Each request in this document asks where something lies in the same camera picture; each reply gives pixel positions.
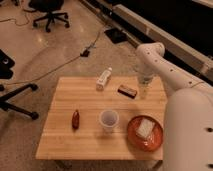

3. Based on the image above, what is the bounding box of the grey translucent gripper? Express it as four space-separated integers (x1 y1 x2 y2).
138 66 154 99

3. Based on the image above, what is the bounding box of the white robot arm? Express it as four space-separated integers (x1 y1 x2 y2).
136 42 213 171

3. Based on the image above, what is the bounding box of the orange ceramic bowl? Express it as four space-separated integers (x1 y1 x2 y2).
127 115 163 152

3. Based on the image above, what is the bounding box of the brown chocolate bar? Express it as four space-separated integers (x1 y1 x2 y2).
118 85 137 99

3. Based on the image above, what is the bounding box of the white sponge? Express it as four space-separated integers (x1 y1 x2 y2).
136 119 155 139

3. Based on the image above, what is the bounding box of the white plastic bottle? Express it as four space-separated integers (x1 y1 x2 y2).
96 67 112 91

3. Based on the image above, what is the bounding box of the black floor plate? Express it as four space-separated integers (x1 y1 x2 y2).
105 28 127 44

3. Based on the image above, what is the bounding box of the wooden table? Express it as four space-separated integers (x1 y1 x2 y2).
36 77 166 160

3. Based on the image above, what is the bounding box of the black office chair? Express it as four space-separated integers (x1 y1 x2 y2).
29 0 70 33

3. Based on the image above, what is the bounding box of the black chair base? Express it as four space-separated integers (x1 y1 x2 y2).
0 83 39 120

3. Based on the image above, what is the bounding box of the grey long rail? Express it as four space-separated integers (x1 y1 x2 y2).
113 4 213 81

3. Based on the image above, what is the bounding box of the floor cable with plug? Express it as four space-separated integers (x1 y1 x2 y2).
0 31 104 86

